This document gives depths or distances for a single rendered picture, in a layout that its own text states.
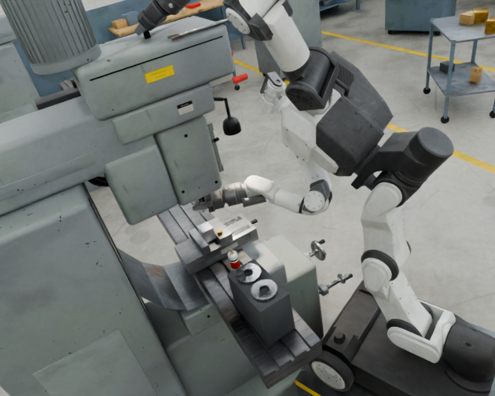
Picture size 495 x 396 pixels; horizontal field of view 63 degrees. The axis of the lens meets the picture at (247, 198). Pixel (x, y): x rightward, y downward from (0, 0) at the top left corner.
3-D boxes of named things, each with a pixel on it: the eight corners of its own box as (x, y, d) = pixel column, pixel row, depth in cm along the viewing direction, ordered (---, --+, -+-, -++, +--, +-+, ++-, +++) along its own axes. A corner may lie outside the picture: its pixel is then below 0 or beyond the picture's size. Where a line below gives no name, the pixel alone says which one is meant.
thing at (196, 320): (252, 243, 215) (248, 225, 208) (289, 283, 189) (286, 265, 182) (165, 288, 200) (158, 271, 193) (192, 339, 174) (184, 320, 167)
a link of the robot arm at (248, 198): (231, 178, 164) (258, 172, 164) (236, 193, 173) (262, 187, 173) (236, 202, 158) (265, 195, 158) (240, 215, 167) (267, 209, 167)
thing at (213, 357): (295, 302, 254) (282, 229, 219) (326, 339, 230) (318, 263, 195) (176, 372, 230) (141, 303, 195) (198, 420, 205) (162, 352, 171)
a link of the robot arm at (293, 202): (277, 206, 167) (322, 221, 160) (271, 204, 157) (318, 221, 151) (286, 181, 166) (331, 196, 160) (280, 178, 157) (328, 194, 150)
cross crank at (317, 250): (318, 248, 225) (317, 232, 218) (332, 261, 216) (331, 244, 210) (295, 262, 221) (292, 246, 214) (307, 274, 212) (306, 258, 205)
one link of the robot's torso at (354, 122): (389, 136, 152) (314, 81, 159) (419, 96, 119) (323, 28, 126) (339, 195, 150) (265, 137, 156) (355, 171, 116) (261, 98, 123)
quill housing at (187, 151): (204, 168, 172) (185, 97, 153) (226, 189, 156) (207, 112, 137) (163, 186, 166) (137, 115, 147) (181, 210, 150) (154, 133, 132)
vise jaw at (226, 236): (218, 223, 190) (216, 216, 188) (233, 240, 179) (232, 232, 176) (207, 229, 188) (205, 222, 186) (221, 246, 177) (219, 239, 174)
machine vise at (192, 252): (243, 223, 198) (239, 205, 191) (258, 239, 186) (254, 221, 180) (177, 257, 187) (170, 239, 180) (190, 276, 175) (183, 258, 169)
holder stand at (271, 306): (262, 291, 161) (253, 255, 150) (295, 328, 145) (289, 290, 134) (236, 307, 157) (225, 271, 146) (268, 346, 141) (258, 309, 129)
